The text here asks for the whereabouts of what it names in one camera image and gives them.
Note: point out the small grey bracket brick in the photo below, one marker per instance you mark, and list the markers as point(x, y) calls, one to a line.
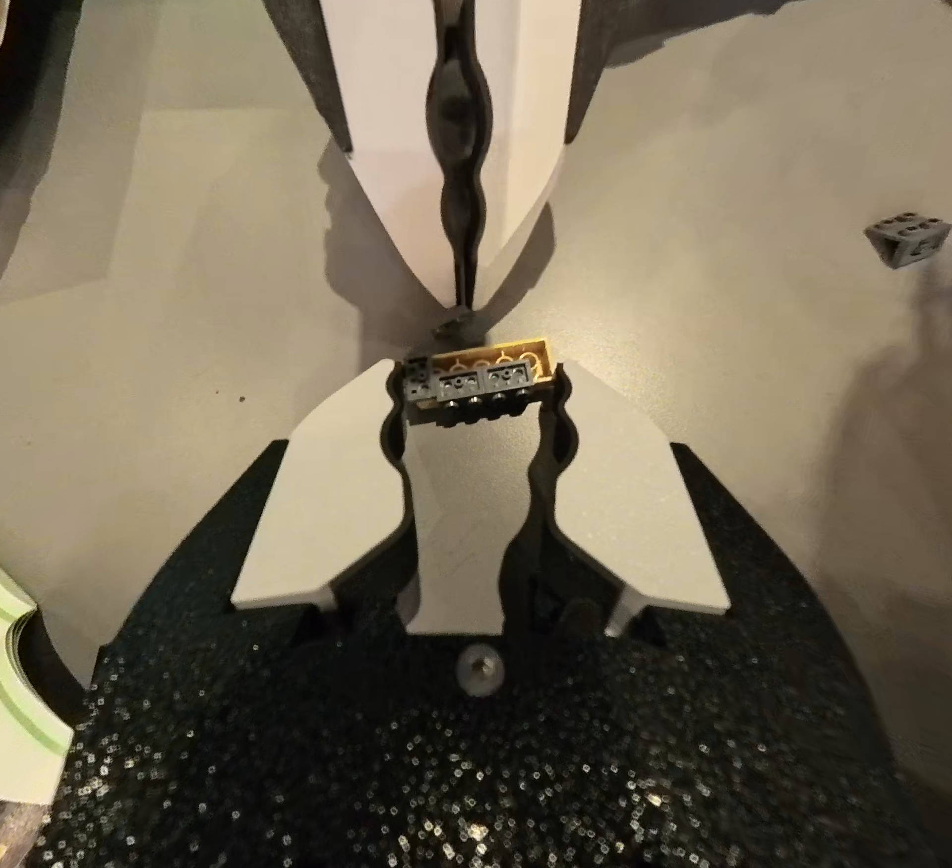
point(450, 325)

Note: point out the grey desk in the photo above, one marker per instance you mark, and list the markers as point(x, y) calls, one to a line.
point(744, 362)

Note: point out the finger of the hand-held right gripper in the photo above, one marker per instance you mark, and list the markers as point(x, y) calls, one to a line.
point(372, 79)
point(528, 79)

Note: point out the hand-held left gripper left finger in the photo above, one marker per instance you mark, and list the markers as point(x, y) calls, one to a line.
point(327, 496)

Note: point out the open instruction booklet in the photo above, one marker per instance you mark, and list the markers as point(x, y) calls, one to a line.
point(30, 697)

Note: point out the dark grey brick yellow tile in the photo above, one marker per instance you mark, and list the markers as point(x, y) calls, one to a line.
point(418, 384)

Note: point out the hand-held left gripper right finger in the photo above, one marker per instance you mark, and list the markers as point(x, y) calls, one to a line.
point(632, 511)

